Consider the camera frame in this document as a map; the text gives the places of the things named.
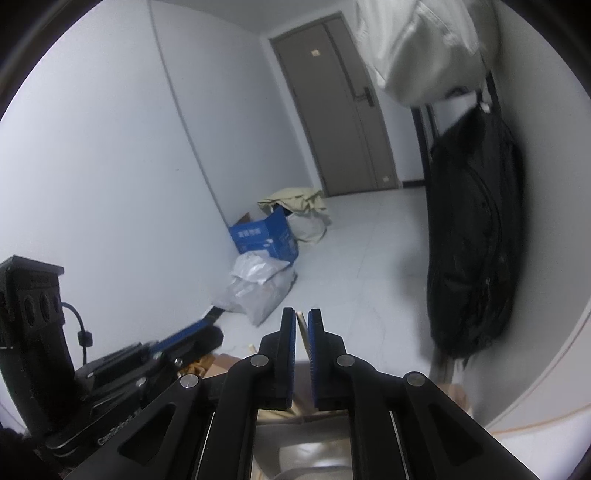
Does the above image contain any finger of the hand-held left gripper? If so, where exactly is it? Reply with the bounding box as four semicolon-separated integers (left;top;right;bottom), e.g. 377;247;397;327
148;308;225;370

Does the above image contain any beige cloth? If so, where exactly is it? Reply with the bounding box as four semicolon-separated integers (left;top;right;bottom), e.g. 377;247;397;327
257;187;331;227

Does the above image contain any black door frame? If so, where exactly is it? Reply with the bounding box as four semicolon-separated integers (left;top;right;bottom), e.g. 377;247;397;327
411;104;439;185

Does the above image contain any grey door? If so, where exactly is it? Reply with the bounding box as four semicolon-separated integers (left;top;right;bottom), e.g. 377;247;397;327
270;13;400;198

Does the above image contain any white utensil holder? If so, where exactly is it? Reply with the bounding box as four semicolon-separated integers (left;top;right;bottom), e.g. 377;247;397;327
253;411;352;480

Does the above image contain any grey plastic mailing bag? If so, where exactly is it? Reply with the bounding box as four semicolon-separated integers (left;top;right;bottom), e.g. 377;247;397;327
232;250;296;284
211;272;297;328

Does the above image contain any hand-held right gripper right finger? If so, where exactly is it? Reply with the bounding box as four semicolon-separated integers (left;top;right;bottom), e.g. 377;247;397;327
307;307;539;480

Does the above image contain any black cable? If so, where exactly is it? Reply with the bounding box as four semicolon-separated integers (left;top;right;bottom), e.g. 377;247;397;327
61;302;94;365

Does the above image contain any white tote bag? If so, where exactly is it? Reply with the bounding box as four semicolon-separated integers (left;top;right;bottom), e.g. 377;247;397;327
288;212;329;245

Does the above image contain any white cabinet with gold trim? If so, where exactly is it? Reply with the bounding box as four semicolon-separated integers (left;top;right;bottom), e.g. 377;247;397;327
480;295;591;467

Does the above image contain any black backpack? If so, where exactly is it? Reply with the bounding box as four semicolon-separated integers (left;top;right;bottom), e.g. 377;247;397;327
425;90;525;361

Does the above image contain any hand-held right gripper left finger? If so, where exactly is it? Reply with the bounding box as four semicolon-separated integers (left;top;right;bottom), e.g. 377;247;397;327
60;307;296;480

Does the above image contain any blue cardboard box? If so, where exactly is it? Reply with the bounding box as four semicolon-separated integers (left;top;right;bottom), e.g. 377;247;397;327
229;206;300;265

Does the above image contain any white sling bag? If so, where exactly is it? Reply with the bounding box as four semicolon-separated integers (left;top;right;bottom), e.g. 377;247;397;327
355;0;503;112

